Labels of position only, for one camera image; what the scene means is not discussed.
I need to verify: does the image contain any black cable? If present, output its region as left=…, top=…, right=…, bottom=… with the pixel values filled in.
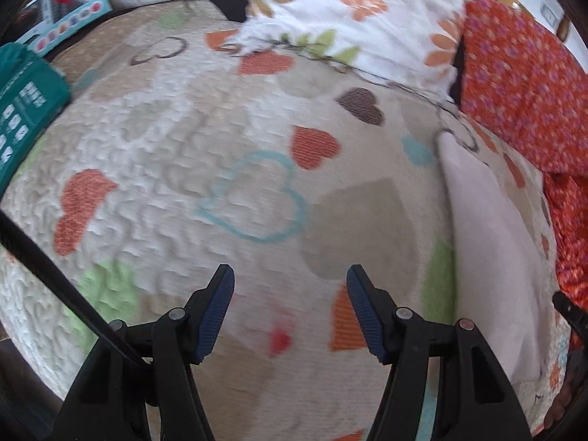
left=0, top=211, right=145, bottom=368

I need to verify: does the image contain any pink sweater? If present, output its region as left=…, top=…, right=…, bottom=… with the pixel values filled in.
left=436, top=131, right=559, bottom=384

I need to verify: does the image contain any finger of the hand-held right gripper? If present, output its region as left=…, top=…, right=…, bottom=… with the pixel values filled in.
left=551, top=290, right=588, bottom=336

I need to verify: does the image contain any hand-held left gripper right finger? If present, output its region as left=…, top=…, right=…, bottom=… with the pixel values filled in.
left=345, top=264, right=534, bottom=441

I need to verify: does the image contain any box with colourful shapes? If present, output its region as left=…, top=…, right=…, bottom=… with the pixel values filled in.
left=28, top=0, right=113, bottom=56

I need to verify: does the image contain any red floral cloth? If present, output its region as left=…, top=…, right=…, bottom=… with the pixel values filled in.
left=452, top=0, right=588, bottom=313

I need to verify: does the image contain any floral leaf print pillow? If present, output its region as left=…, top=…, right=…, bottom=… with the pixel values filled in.
left=193, top=0, right=467, bottom=102

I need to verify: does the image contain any teal plastic package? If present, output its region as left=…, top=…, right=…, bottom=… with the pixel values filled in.
left=0, top=43, right=72, bottom=184

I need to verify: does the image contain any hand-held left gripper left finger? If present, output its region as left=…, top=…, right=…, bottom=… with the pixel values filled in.
left=60, top=264, right=236, bottom=441

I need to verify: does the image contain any person's right hand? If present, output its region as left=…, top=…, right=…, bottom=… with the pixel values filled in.
left=544, top=349, right=582, bottom=430

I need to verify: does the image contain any quilted heart print blanket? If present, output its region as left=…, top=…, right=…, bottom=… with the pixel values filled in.
left=0, top=0, right=570, bottom=441

